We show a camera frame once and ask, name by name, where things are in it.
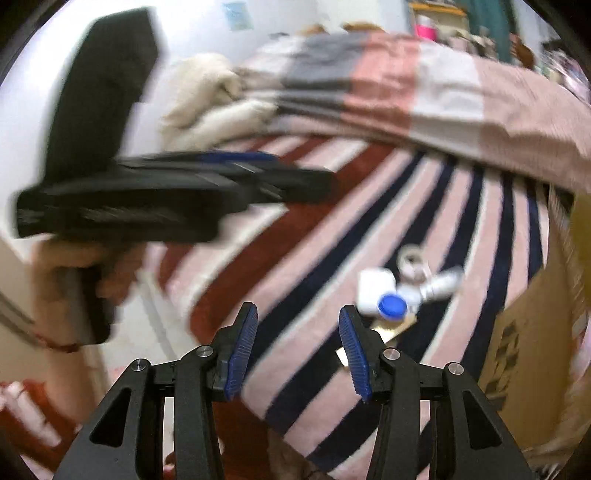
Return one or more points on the blue capped lens case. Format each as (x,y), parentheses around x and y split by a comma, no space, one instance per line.
(391,305)

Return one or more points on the blue wall paper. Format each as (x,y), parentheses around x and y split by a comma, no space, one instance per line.
(235,16)

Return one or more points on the green curtain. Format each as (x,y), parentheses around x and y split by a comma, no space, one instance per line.
(491,27)

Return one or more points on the cardboard box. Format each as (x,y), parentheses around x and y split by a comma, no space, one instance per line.
(531,332)

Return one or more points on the cream crumpled cloth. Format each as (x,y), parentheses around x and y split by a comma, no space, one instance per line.
(207,101)

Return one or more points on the red striped cloth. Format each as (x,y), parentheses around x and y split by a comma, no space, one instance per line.
(27,424)

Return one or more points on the striped bed sheet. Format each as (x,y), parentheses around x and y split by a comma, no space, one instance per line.
(369,221)

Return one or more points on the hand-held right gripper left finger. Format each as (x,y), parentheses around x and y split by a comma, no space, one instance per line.
(241,355)

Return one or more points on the yellow paper card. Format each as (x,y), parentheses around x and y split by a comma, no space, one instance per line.
(392,330)

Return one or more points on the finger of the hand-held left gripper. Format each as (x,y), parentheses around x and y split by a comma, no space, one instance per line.
(295,184)
(217,159)

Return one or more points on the pink container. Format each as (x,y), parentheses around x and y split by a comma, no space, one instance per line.
(425,30)

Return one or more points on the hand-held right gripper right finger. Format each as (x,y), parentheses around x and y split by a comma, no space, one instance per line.
(354,357)

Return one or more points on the pink grey patchwork quilt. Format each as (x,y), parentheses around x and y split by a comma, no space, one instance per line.
(438,92)

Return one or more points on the white square box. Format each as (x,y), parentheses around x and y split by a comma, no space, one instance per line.
(375,288)

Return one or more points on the white plastic bottle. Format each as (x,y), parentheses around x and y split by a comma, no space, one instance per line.
(441,284)

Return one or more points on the clear tape roll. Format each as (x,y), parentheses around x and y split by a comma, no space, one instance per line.
(413,263)

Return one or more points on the person's left hand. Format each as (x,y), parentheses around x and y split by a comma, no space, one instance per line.
(51,277)

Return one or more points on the person's left forearm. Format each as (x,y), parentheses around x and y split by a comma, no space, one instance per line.
(74,383)

